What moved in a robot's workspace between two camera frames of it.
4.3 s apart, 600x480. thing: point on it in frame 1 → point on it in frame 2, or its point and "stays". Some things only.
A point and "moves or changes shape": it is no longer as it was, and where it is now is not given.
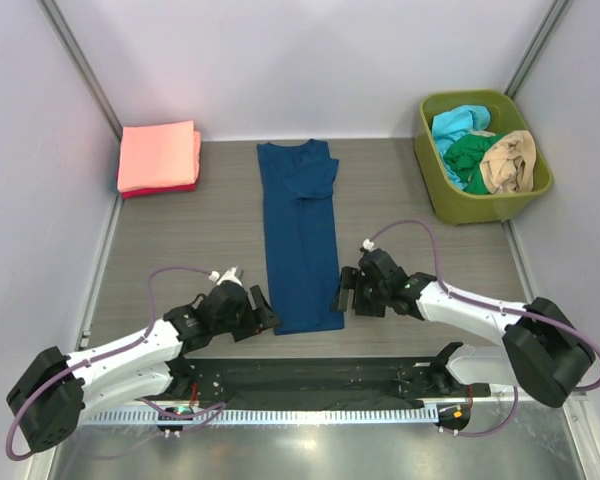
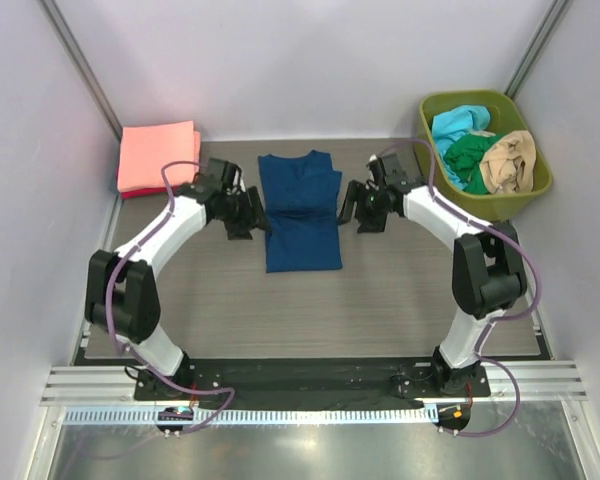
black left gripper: (260, 318) → (242, 230)
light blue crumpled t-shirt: (451, 122) stays
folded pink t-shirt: (158, 155) stays
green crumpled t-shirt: (464, 156) stays
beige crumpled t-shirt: (507, 166) stays
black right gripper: (351, 279) → (349, 201)
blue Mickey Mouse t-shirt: (297, 183) moves or changes shape
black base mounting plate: (320, 383) stays
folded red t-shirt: (135, 193) stays
